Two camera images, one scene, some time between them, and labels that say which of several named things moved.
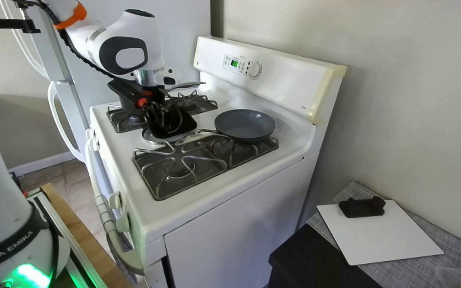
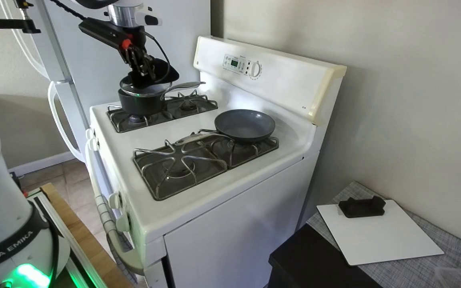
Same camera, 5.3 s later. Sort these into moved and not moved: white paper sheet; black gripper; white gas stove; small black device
Moved: black gripper
Not moved: white gas stove; small black device; white paper sheet
